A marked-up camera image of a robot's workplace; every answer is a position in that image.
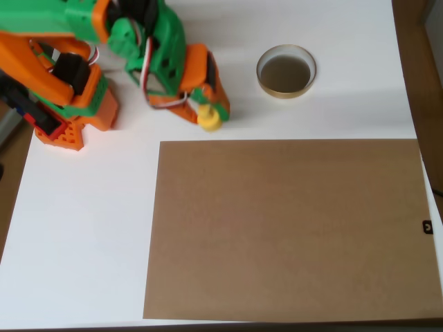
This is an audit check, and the white red servo cable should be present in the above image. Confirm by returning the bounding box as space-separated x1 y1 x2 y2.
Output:
140 36 190 111

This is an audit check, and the large white sheet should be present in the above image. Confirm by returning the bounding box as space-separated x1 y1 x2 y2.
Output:
0 0 443 329

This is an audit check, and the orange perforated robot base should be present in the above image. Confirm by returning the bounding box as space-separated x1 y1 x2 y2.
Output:
0 74 120 153

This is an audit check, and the small yellow plastic piece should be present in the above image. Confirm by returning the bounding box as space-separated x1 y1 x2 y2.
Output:
196 103 222 133

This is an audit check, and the brown rectangular board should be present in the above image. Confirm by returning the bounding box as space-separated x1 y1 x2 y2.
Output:
142 138 443 321

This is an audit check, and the round gold-rimmed dish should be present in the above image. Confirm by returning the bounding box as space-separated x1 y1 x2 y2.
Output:
256 44 317 100

